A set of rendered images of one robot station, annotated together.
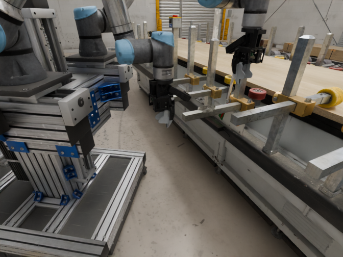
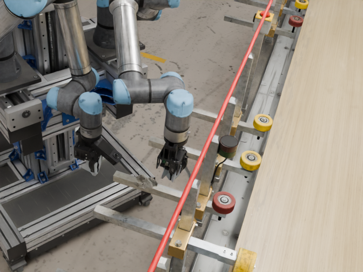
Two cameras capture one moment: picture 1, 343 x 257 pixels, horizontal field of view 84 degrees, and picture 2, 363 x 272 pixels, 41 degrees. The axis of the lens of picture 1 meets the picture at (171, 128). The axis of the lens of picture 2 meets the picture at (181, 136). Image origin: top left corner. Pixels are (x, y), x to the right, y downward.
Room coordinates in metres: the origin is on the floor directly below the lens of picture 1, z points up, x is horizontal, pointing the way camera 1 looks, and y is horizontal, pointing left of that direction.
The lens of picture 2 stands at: (-0.10, -0.97, 2.16)
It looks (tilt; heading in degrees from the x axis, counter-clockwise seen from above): 41 degrees down; 37
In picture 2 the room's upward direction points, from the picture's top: 8 degrees clockwise
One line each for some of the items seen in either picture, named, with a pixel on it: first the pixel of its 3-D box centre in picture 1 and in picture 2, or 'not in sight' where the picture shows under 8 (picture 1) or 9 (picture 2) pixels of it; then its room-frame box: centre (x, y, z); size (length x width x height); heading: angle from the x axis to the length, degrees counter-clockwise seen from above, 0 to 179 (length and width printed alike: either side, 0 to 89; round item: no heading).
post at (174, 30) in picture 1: (174, 59); (250, 72); (1.60, -0.03, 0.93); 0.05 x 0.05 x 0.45; 24
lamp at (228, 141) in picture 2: not in sight; (223, 164); (0.93, -0.38, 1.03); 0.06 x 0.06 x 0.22; 24
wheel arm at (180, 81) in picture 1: (183, 81); (216, 119); (1.30, -0.08, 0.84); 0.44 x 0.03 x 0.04; 114
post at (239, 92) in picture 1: (239, 92); (204, 186); (0.91, -0.34, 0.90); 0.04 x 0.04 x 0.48; 24
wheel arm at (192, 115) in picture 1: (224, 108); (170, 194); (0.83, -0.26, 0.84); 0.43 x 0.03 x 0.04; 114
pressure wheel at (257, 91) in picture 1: (255, 100); (222, 209); (0.91, -0.43, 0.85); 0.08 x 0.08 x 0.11
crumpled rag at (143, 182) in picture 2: (207, 106); (146, 181); (0.79, -0.17, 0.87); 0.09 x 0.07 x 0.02; 114
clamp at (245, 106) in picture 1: (240, 103); (202, 200); (0.89, -0.35, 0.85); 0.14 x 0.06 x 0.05; 24
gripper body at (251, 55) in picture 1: (249, 46); (173, 151); (0.76, -0.29, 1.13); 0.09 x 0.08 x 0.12; 23
